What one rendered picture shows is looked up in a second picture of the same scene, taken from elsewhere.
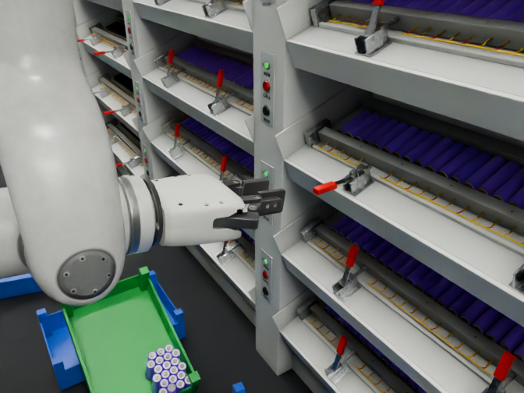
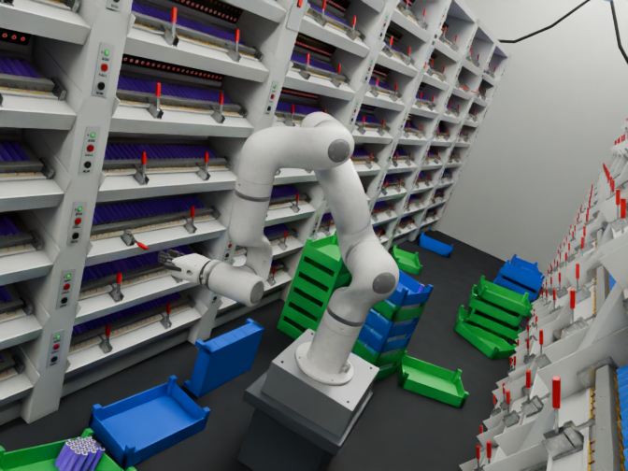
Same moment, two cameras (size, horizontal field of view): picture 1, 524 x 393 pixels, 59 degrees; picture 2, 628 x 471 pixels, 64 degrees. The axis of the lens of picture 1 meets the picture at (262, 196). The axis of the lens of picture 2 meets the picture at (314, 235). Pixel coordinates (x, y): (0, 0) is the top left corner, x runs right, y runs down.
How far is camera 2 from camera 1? 163 cm
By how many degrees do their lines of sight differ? 107
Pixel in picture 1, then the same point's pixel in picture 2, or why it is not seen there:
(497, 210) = (168, 217)
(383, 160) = (125, 224)
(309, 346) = (83, 358)
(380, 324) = (138, 292)
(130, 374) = not seen: outside the picture
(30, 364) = not seen: outside the picture
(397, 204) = (145, 236)
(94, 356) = not seen: outside the picture
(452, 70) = (173, 179)
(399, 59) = (155, 181)
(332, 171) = (111, 244)
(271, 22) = (87, 183)
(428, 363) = (159, 286)
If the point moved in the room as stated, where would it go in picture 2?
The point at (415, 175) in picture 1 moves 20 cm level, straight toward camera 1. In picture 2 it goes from (140, 222) to (203, 238)
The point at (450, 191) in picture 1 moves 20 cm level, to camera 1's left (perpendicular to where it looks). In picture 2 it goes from (153, 221) to (165, 248)
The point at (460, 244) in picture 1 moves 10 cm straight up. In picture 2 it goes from (171, 234) to (178, 206)
